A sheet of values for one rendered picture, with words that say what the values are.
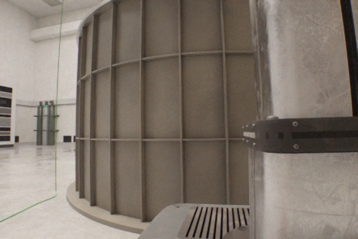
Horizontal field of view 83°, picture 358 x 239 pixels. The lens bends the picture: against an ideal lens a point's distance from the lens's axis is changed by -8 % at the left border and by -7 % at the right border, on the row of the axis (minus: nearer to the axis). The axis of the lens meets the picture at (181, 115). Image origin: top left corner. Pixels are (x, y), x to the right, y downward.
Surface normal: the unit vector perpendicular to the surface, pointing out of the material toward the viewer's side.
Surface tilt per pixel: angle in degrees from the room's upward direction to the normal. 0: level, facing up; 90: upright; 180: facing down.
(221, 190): 90
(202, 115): 90
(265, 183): 90
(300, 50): 90
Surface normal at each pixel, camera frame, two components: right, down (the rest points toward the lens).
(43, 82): -0.22, -0.07
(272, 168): -0.83, -0.03
